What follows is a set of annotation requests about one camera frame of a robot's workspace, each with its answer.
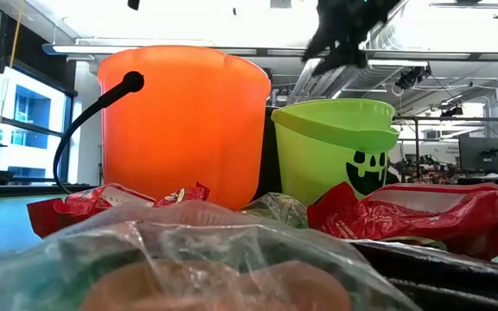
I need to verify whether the orange pumpkin bucket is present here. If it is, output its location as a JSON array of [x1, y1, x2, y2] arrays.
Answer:
[[52, 44, 273, 212]]

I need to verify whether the brown Hershey's chocolate bar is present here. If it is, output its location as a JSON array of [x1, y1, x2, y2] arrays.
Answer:
[[347, 238, 498, 311]]

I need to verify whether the clear bag orange candy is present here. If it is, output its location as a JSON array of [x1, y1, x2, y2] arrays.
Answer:
[[0, 200, 422, 311]]

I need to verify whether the black ceiling camera rig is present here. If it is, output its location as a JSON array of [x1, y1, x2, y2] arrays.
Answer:
[[394, 64, 432, 91]]

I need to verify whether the silver ceiling duct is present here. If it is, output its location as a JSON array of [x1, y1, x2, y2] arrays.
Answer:
[[290, 58, 391, 105]]

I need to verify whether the green ghost-face bucket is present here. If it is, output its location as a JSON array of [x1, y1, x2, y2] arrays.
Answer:
[[271, 98, 401, 207]]

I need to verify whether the black aluminium table frame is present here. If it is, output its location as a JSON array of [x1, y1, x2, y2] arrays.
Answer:
[[0, 183, 101, 200]]

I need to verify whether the long ceiling light fixture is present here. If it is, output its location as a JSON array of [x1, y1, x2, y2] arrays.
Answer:
[[41, 41, 498, 62]]

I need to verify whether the red Kit Kat wrapper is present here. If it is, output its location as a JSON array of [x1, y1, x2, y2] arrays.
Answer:
[[306, 181, 498, 262], [26, 181, 212, 239]]

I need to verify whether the dark background monitor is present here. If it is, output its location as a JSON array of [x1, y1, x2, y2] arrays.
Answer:
[[457, 136, 498, 175]]

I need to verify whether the clear bag green candy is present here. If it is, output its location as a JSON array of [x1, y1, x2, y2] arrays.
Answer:
[[239, 192, 310, 231]]

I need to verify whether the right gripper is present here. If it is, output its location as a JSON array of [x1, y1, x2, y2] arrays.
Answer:
[[301, 0, 402, 79]]

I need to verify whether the large glass window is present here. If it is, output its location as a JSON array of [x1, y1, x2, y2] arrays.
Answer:
[[0, 64, 77, 187]]

